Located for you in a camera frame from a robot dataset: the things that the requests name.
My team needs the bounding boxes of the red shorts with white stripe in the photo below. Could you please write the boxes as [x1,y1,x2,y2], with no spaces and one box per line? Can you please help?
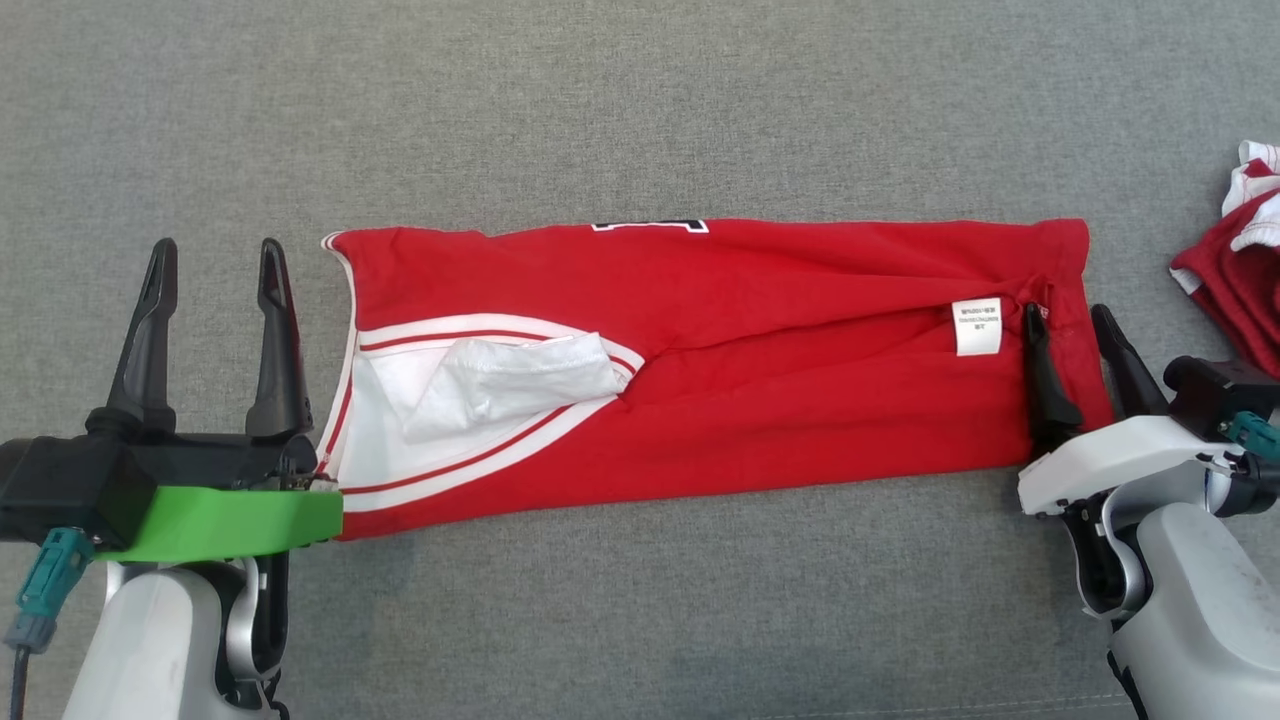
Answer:
[1170,140,1280,379]

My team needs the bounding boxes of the teal connector with black cable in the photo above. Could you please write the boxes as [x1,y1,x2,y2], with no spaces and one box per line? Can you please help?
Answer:
[5,528,96,720]
[1218,411,1280,463]

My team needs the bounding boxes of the red jersey with number 23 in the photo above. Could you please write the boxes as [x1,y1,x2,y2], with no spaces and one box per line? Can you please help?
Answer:
[318,215,1116,541]

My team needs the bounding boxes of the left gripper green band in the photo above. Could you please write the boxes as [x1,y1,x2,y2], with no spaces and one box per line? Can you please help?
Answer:
[85,237,345,563]

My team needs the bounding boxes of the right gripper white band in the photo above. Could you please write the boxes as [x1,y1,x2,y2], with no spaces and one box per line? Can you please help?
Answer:
[1017,302,1238,518]

